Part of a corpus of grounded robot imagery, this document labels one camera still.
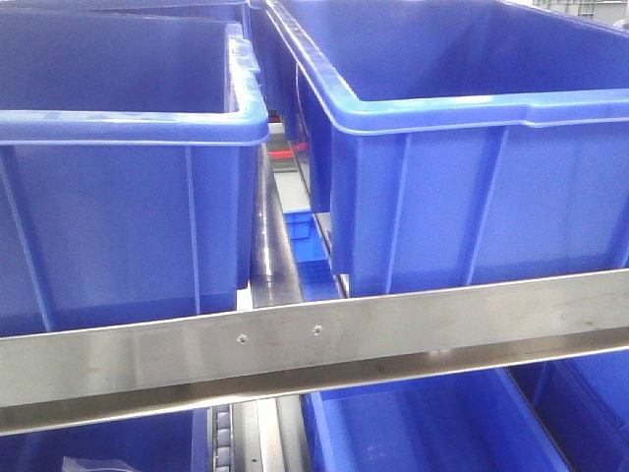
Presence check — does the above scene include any blue bin lower shelf right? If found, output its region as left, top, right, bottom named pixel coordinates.
left=302, top=351, right=628, bottom=471

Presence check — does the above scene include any stainless steel shelf rack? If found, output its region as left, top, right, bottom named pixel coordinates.
left=1, top=150, right=628, bottom=471

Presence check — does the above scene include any blue plastic bin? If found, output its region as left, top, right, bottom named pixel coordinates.
left=262, top=1, right=628, bottom=296
left=1, top=5, right=269, bottom=336

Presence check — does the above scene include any blue plastic bin right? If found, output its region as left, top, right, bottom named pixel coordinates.
left=262, top=1, right=628, bottom=296

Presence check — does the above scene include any blue plastic bin left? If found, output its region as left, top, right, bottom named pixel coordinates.
left=1, top=5, right=269, bottom=336

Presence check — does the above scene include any blue bin shelf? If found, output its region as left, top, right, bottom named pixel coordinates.
left=1, top=409, right=211, bottom=471
left=302, top=351, right=628, bottom=471

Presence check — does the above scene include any small blue bin far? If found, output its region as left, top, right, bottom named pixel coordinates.
left=284, top=210, right=326, bottom=264

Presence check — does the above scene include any blue bin lower shelf left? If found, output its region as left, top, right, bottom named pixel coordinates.
left=1, top=409, right=211, bottom=471

